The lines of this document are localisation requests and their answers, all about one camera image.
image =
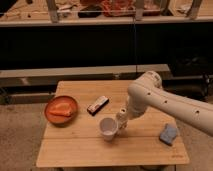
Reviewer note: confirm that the orange bowl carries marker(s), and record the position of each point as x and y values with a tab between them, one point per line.
59	120

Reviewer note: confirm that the grey metal bench rail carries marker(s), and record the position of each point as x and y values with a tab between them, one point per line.
48	76

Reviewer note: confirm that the red object on shelf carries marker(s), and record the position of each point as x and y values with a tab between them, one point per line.
117	8

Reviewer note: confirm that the white paper cup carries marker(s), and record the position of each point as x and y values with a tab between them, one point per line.
108	128

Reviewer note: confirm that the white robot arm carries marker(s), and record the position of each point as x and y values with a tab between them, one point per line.
147	91

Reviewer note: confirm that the blue sponge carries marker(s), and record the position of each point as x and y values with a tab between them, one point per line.
168	134

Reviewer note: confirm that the wooden table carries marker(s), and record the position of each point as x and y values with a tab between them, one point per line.
80	144

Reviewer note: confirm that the orange food piece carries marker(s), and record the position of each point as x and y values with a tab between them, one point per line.
63	109

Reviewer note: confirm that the clear plastic bottle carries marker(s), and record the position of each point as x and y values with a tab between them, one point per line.
121	119

